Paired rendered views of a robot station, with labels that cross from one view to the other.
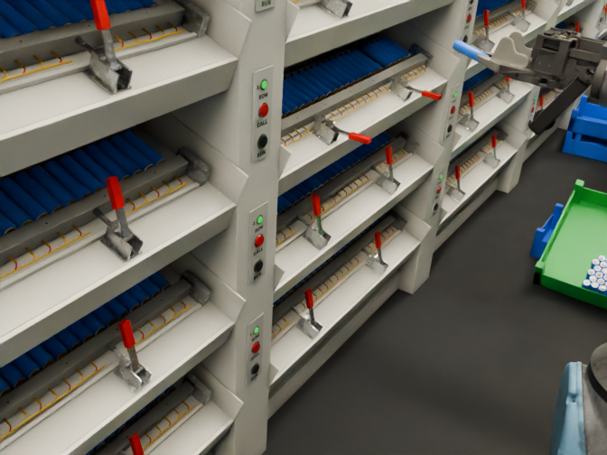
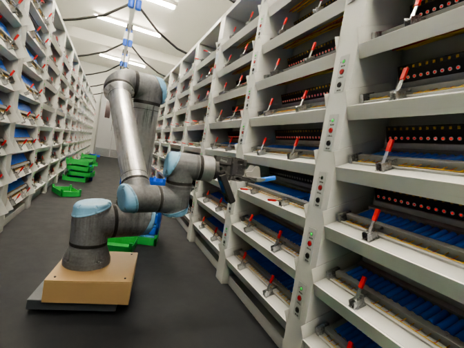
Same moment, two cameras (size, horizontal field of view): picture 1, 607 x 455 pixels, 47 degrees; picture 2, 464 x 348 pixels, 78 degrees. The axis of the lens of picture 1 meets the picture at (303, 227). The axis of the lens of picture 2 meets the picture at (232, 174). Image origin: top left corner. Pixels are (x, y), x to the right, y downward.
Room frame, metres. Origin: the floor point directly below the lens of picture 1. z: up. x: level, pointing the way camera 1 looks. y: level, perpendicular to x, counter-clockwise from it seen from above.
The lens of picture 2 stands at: (1.76, -1.27, 0.71)
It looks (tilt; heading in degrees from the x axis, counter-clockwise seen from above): 4 degrees down; 125
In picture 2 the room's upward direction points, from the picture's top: 9 degrees clockwise
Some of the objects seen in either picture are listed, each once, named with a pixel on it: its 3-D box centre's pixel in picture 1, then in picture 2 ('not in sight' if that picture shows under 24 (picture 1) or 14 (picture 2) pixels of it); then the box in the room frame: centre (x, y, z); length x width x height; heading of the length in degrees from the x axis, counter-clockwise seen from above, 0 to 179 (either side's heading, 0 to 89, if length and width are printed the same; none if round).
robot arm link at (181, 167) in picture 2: not in sight; (182, 166); (1.05, -0.56, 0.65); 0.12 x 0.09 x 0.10; 58
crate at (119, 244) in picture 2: not in sight; (110, 242); (0.14, -0.18, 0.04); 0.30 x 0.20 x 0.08; 43
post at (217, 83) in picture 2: not in sight; (217, 131); (0.31, 0.51, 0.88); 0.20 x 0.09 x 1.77; 59
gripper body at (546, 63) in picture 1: (569, 63); (228, 168); (1.14, -0.42, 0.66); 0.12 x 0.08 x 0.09; 58
